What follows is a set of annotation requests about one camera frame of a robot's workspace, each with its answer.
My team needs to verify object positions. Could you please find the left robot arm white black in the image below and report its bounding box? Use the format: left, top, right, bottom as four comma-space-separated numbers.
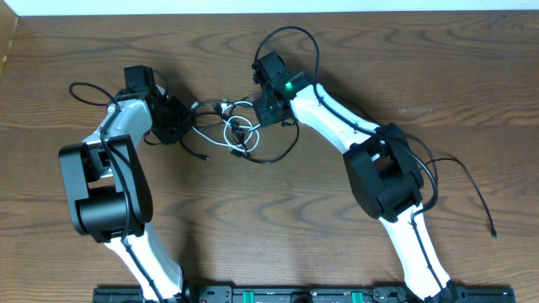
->
59, 66, 200, 302

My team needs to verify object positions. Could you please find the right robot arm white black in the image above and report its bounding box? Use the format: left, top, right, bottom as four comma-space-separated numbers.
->
252, 52, 458, 302

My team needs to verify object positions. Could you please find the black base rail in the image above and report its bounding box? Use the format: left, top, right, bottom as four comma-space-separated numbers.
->
92, 285, 517, 303

